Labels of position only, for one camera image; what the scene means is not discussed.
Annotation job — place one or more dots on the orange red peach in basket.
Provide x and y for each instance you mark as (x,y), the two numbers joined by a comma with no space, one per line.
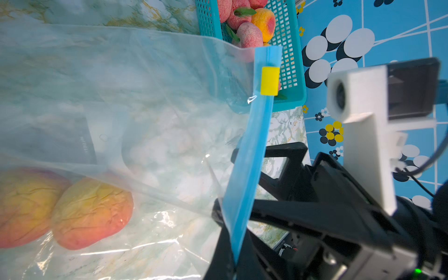
(264,19)

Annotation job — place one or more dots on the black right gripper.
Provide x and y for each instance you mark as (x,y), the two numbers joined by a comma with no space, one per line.
(351,224)

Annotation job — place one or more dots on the pink peach in basket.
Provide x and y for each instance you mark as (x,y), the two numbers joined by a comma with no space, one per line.
(249,35)

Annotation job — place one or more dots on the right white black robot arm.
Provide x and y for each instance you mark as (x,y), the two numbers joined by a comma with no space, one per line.
(305,260)

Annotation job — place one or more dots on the clear zip-top bag blue zipper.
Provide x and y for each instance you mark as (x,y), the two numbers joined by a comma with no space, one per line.
(180,121)

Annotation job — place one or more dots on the red yellow peach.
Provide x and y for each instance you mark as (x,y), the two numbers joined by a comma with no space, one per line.
(90,211)

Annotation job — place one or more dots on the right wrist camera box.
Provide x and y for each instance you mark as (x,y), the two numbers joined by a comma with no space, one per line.
(377,105)

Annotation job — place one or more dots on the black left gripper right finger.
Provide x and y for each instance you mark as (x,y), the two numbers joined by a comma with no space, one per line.
(255,260)

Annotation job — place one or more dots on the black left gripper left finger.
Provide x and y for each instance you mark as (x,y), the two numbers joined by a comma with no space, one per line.
(222,265)

